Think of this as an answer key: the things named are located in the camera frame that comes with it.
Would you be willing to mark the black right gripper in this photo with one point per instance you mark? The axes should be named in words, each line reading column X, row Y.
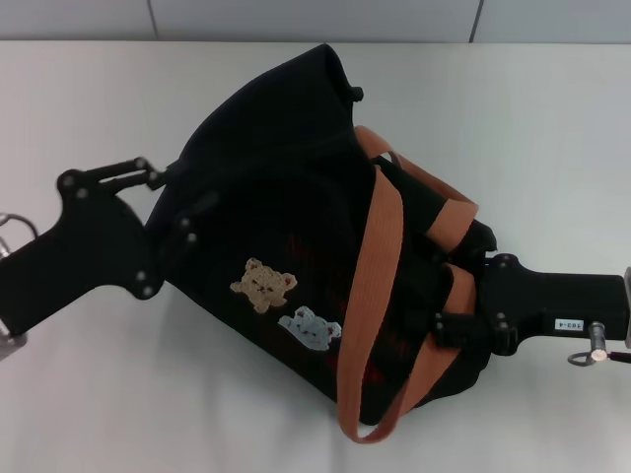
column 552, row 305

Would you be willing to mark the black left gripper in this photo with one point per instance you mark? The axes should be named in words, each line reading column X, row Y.
column 84, row 246

